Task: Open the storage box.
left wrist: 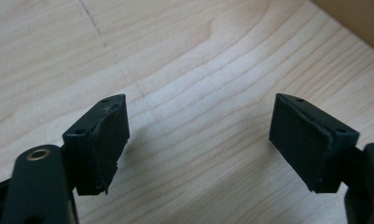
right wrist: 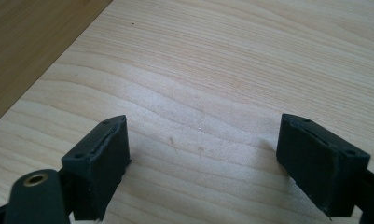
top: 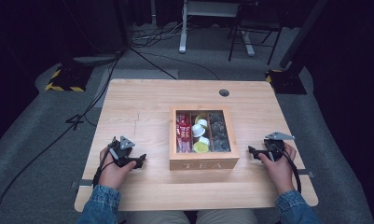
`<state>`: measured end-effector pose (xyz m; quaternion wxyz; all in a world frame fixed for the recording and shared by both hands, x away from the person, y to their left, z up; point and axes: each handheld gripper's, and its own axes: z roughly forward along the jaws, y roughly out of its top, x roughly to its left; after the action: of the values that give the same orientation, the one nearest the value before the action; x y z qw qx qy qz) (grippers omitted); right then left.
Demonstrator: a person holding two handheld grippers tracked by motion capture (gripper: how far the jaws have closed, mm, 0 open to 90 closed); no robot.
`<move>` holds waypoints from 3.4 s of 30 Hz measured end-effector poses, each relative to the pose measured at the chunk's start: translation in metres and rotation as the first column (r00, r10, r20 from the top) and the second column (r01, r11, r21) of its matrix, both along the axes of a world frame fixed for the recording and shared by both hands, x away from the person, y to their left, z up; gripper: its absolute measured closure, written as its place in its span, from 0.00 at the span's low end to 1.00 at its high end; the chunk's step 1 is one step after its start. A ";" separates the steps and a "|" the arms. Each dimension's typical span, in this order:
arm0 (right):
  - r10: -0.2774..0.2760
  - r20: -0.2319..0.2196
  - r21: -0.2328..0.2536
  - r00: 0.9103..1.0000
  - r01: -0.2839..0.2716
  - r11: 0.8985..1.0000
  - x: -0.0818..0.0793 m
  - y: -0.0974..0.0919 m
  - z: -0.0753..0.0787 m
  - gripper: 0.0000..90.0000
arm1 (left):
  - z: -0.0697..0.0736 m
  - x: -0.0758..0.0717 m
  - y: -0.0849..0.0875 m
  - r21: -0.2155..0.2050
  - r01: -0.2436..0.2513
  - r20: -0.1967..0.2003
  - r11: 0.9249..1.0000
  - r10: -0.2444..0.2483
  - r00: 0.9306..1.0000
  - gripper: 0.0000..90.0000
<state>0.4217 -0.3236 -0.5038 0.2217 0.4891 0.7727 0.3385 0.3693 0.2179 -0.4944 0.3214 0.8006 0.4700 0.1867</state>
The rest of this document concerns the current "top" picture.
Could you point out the bundle of red sachets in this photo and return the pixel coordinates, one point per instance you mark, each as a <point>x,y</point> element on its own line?
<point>183,133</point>

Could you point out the person's right hand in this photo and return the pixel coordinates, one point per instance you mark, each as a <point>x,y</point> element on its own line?
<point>281,174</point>

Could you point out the white desk frame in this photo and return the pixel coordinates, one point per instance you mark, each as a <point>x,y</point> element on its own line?
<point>183,40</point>

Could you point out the black chair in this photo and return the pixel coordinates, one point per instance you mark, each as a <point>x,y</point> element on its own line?
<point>256,26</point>

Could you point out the pile of white green capsules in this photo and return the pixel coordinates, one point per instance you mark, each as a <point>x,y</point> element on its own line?
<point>199,130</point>

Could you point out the person's left hand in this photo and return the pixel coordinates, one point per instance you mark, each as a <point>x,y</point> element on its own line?
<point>111,175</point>

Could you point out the person's leg beige trousers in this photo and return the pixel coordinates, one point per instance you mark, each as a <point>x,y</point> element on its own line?
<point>156,217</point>
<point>226,217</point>

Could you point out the grey metal table bracket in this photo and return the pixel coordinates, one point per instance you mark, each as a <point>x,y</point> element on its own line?
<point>80,184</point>
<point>307,173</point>

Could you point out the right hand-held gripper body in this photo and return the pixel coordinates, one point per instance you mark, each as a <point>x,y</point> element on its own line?
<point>276,146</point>

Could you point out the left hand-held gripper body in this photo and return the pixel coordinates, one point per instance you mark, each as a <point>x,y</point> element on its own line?
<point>121,151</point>

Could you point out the black stand base yellow stripes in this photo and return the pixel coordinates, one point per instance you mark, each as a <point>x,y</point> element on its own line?
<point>285,82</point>
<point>69,79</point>

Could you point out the dark slanted pole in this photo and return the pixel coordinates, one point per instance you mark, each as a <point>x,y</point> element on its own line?
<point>302,34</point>

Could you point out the person's left leg beige trousers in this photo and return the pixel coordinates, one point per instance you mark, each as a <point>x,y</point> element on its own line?
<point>156,217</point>

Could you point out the person's right leg beige trousers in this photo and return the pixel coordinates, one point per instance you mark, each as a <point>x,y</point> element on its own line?
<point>226,217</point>

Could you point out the pile of dark pods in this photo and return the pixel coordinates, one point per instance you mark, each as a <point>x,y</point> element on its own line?
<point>219,133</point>

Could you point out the wooden box with glass lid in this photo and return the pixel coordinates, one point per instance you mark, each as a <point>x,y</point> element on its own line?
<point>203,163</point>

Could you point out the grey table grommet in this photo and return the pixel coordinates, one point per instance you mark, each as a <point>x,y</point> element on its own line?
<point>224,92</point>

